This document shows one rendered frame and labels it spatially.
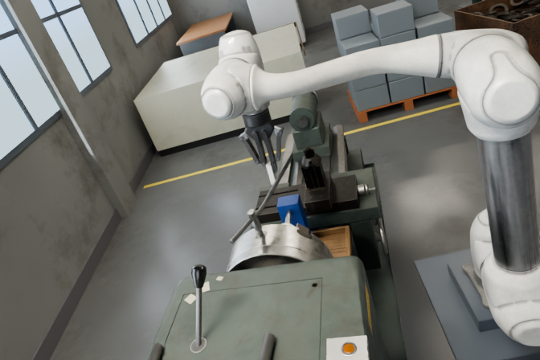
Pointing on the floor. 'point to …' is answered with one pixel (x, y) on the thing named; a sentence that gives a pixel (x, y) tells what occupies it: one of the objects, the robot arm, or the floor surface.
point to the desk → (206, 34)
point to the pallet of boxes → (426, 11)
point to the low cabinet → (175, 101)
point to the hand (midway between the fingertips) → (272, 172)
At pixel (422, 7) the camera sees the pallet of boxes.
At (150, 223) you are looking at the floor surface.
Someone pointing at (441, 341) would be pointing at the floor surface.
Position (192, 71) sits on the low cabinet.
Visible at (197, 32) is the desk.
